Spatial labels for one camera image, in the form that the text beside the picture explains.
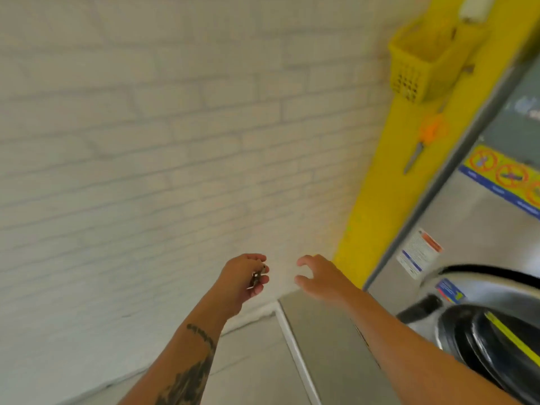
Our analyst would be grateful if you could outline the person's left hand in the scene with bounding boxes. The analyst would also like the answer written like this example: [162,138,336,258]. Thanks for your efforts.
[214,253,271,321]

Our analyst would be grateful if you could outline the person's right hand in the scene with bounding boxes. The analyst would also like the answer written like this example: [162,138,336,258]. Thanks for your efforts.
[294,254,364,309]

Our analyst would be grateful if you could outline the small dark metal object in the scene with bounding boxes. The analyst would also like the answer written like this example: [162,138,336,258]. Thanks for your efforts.
[248,265,266,290]

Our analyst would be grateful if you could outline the person's left forearm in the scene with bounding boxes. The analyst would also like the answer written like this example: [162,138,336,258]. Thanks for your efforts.
[117,290,239,405]

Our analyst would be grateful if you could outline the person's right forearm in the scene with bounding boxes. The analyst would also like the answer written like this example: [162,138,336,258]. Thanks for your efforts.
[337,288,524,405]

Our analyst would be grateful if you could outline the white instruction label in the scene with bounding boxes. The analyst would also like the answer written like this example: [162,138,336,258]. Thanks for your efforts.
[396,227,444,280]

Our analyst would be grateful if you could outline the small blue sticker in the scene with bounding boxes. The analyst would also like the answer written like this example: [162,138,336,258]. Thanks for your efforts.
[435,278,467,305]

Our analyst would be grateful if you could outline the stainless steel washing machine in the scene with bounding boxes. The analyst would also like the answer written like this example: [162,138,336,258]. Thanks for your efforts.
[363,49,540,405]

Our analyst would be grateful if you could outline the round washing machine door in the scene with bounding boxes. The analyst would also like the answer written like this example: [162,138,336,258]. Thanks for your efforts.
[396,265,540,405]

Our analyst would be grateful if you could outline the yellow and blue warning sticker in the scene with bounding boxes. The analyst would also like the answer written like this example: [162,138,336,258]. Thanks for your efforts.
[458,143,540,221]

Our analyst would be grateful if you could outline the yellow plastic basket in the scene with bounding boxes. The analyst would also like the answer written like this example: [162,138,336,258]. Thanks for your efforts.
[388,16,491,104]

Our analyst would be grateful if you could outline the orange handled scissors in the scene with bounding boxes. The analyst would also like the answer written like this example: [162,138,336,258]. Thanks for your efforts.
[403,113,449,176]

